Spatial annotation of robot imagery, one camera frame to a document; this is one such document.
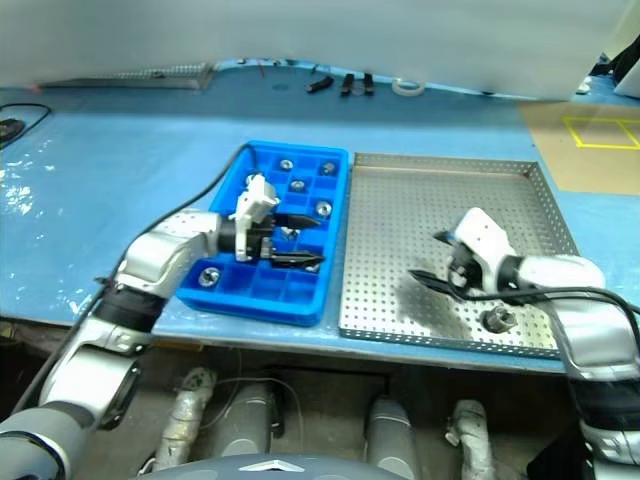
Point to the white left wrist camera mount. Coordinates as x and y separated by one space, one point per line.
255 200

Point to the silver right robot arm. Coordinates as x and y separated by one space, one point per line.
565 272

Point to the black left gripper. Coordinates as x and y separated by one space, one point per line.
262 235

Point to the blue compartment tray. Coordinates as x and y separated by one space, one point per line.
300 300

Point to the brown cardboard sheet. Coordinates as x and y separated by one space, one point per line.
550 165

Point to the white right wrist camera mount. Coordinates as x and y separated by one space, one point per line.
485 235

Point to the long perforated metal tray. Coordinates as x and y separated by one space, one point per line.
150 76

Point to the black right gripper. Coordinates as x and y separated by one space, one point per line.
462 270

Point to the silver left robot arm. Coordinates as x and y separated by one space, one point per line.
165 245

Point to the dark grey rounded robot body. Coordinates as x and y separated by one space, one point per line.
300 470

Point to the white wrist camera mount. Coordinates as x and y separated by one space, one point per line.
255 200
485 235

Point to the silver foil wrapped tube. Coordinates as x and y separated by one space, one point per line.
472 435
185 410

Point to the grey rounded cylinder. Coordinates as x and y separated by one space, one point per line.
390 430
250 420

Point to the black plastic part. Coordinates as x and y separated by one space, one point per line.
347 85
320 85
369 85

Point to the white tape roll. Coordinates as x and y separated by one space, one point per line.
400 90

